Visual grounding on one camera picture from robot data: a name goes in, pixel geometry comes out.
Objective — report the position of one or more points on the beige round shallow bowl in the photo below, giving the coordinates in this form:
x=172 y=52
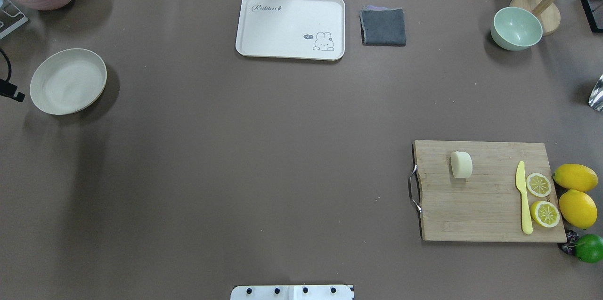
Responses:
x=68 y=81

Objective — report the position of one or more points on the folded grey cloth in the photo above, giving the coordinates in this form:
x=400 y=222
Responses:
x=383 y=26

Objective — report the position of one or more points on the lemon half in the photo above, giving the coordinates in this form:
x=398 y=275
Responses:
x=539 y=185
x=545 y=214

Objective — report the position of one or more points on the whole lemon upper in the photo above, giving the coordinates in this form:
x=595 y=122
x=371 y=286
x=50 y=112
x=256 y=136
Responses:
x=574 y=176

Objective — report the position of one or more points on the yellow plastic knife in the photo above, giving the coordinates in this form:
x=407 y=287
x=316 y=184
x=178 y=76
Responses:
x=520 y=185

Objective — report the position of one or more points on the cream rabbit serving tray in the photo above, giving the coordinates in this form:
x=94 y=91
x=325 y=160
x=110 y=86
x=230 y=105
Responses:
x=292 y=29

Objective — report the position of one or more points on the lemon half upper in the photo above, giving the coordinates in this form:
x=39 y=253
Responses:
x=539 y=185

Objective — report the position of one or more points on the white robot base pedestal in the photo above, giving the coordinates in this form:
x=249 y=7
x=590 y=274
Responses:
x=293 y=292

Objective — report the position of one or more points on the dark grapes bunch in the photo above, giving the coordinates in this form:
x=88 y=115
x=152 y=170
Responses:
x=569 y=247

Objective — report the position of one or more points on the lemon half lower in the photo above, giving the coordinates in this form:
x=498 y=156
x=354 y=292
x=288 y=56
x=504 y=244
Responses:
x=545 y=214

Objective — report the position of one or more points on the whole lemon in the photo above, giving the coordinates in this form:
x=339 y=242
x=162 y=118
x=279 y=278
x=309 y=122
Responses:
x=578 y=209
x=574 y=176

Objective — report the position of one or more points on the whole lemon lower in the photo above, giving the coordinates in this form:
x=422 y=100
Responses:
x=578 y=209

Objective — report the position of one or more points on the metal ice scoop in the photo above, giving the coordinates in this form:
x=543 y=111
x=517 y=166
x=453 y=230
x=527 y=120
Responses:
x=595 y=100

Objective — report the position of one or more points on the green lime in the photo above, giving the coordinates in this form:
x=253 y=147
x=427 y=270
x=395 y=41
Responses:
x=589 y=248

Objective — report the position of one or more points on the wooden cutting board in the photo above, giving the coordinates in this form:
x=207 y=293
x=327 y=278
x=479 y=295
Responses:
x=485 y=207

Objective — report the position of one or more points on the mint green bowl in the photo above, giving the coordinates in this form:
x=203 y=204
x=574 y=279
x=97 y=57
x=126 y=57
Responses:
x=515 y=29

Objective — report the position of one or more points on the white steamed bun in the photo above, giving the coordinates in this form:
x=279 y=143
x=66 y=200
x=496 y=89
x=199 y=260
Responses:
x=461 y=164

